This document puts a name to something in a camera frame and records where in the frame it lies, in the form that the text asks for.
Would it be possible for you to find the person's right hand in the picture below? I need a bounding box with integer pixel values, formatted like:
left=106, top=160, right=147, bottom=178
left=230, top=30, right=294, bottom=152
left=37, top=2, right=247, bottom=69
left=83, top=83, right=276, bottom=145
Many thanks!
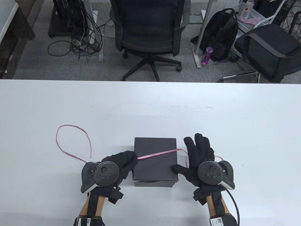
left=172, top=133, right=215, bottom=188

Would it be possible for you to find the person's left hand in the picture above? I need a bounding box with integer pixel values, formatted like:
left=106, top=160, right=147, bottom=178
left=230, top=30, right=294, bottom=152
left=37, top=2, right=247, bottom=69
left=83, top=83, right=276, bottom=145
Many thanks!
left=101, top=151, right=139, bottom=186

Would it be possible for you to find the pink bow ribbon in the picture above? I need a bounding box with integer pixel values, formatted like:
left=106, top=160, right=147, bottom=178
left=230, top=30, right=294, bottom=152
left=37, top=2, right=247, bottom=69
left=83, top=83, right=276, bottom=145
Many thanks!
left=56, top=125, right=222, bottom=168

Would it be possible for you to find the black cardboard box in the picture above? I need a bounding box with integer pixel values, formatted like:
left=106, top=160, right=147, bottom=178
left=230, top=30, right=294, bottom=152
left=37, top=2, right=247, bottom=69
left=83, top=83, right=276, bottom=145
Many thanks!
left=132, top=137, right=178, bottom=182

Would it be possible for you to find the person's left forearm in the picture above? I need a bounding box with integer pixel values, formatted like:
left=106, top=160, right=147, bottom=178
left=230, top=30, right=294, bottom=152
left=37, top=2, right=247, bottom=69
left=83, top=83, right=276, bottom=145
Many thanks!
left=75, top=188, right=112, bottom=226

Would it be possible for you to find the person's right forearm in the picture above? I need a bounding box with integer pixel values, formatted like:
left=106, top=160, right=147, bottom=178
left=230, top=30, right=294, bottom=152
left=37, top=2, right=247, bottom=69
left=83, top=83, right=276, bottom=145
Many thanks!
left=205, top=191, right=235, bottom=226

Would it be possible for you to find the grey right hand controller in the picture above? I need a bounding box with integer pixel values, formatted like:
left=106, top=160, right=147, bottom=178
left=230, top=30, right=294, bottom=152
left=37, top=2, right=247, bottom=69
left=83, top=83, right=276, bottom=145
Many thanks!
left=198, top=161, right=235, bottom=190

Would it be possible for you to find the grey hand controller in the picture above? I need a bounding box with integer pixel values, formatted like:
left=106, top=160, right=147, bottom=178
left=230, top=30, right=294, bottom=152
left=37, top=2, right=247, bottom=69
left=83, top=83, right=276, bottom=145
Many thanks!
left=198, top=161, right=235, bottom=190
left=81, top=161, right=120, bottom=194

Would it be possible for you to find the grey left hand controller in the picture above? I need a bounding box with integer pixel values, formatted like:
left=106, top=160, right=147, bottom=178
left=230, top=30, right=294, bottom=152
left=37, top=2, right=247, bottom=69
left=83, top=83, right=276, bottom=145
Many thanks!
left=81, top=161, right=120, bottom=194

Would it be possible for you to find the black right wrist pack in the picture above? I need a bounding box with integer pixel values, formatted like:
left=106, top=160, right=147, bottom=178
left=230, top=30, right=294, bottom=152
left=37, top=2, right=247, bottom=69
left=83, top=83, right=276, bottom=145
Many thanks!
left=209, top=215, right=237, bottom=226

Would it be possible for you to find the black wrist pack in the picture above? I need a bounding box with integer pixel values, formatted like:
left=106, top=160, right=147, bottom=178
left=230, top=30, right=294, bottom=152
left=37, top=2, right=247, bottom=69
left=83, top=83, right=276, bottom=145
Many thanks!
left=75, top=217, right=103, bottom=226
left=209, top=215, right=237, bottom=226

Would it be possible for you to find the black left wrist pack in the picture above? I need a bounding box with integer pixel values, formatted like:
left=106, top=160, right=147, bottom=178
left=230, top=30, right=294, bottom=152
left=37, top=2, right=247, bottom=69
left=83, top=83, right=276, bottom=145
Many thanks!
left=75, top=217, right=103, bottom=226

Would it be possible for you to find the purple water bottle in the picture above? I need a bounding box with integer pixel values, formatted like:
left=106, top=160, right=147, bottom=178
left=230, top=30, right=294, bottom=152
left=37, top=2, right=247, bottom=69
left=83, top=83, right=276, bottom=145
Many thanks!
left=201, top=47, right=214, bottom=65

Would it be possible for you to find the black backpack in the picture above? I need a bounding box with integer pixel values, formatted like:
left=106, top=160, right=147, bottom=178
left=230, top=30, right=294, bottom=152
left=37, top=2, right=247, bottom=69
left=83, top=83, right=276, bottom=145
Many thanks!
left=190, top=8, right=239, bottom=62

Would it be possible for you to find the black chair with grey armrest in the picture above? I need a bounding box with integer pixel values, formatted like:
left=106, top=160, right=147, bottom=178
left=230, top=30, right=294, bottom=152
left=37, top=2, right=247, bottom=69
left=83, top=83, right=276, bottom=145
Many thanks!
left=218, top=24, right=301, bottom=83

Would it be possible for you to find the black mesh office chair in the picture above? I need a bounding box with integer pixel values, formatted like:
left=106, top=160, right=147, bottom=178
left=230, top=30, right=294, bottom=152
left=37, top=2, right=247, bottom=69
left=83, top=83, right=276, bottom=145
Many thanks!
left=109, top=0, right=191, bottom=82

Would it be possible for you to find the pink cloth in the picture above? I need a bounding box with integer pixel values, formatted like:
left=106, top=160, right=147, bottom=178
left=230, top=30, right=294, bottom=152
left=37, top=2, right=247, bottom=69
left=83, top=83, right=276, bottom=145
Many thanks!
left=240, top=15, right=262, bottom=24

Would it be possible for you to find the clear plastic bin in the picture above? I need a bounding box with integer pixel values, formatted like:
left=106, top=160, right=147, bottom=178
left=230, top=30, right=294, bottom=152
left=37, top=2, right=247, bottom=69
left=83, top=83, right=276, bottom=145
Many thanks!
left=238, top=0, right=269, bottom=26

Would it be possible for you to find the white power strip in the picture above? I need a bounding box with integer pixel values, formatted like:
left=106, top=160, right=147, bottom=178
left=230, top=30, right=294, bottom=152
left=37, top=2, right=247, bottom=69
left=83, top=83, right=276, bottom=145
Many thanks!
left=89, top=11, right=98, bottom=44

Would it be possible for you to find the clear spray bottle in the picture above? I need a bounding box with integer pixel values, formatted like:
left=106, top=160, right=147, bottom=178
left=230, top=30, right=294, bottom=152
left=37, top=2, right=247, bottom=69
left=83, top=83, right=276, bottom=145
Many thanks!
left=244, top=0, right=255, bottom=19

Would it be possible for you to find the black computer tower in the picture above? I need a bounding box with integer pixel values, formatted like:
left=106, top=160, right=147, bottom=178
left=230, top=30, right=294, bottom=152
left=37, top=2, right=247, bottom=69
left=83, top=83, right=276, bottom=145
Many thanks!
left=53, top=0, right=88, bottom=36

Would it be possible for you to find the white desk with dark sides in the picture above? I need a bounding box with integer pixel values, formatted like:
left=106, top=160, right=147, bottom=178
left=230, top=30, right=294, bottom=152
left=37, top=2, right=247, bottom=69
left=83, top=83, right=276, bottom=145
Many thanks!
left=0, top=0, right=44, bottom=79

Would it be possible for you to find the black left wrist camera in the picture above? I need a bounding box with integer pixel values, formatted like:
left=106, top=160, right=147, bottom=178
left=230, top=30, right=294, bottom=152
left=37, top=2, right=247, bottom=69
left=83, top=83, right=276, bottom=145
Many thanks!
left=107, top=187, right=124, bottom=205

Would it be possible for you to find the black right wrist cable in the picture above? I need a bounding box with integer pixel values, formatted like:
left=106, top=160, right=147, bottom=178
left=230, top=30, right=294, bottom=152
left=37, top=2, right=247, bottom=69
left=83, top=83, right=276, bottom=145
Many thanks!
left=226, top=190, right=240, bottom=226

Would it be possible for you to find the tangle of black cables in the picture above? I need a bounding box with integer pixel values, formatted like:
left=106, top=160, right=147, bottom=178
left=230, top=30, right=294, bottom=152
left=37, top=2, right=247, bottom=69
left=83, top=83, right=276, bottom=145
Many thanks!
left=48, top=7, right=104, bottom=63
left=280, top=0, right=301, bottom=39

